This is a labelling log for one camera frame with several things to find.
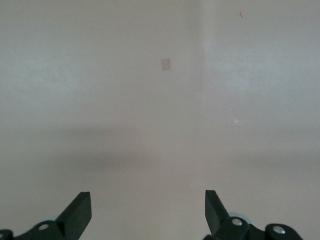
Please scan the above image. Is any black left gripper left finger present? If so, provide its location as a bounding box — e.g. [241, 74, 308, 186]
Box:
[0, 191, 92, 240]

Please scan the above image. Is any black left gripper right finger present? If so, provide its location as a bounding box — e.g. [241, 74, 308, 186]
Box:
[203, 189, 305, 240]

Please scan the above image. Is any brown tape square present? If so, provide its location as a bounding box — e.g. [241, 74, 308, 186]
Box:
[160, 57, 171, 71]

